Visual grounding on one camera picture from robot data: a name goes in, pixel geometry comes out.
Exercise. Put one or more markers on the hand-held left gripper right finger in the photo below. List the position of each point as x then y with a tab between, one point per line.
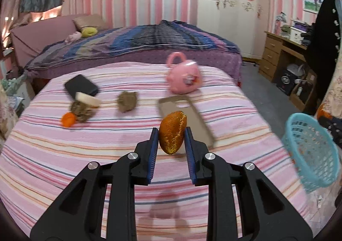
190	158

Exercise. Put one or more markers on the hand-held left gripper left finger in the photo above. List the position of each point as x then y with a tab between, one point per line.
152	158

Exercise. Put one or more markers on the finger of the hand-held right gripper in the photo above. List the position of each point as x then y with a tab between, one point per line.
335	134

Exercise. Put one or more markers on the cyan plastic basket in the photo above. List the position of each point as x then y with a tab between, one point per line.
307	144

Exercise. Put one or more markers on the orange-brown bread bun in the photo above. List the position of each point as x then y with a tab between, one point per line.
172	131

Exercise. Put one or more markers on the brown lumpy toy food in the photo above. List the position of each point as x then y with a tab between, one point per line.
127	101

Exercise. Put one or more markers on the floral curtain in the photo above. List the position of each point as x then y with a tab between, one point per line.
5	112
336	88

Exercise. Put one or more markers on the grey-brown phone case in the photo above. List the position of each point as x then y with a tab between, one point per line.
192	112

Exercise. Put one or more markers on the cardboard box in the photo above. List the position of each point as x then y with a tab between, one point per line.
307	96

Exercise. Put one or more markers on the black box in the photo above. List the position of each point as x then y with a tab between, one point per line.
286	80

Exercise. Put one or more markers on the pink striped table cloth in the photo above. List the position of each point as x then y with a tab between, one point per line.
80	150

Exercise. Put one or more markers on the white round appliance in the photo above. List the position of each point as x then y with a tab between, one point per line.
294	68

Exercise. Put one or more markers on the pink cartoon mug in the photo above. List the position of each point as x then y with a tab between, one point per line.
184	78

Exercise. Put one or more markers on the dark brown toy food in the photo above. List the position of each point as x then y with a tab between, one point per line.
81	112

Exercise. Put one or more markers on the white toy bun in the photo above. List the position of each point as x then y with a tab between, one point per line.
89	100

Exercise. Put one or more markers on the black coat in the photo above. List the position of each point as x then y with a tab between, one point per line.
324	43

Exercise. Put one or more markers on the orange toy fruit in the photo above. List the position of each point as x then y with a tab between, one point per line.
69	119

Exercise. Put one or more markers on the wooden desk with drawers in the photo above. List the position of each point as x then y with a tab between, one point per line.
271	54

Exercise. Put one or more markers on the black rectangular case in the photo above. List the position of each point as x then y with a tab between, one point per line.
80	83

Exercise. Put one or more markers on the bed with purple dotted sheet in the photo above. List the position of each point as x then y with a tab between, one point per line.
120	56

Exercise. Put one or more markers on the white box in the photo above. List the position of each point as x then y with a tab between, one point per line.
296	34

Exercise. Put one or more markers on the purple blue plaid blanket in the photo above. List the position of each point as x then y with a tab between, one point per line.
147	35

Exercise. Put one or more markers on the desk lamp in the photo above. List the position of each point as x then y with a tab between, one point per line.
281	18

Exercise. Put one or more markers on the white wardrobe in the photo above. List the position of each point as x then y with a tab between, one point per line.
232	30

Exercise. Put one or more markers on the small framed photo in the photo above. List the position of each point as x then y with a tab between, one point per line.
311	0

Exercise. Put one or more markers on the yellow plush toy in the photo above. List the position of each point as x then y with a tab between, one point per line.
89	32

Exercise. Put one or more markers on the pink plush toy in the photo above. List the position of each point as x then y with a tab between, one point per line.
74	36

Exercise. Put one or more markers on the brown pillow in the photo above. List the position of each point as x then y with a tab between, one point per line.
88	20

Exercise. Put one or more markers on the pink padded headboard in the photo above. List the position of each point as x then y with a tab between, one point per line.
40	35

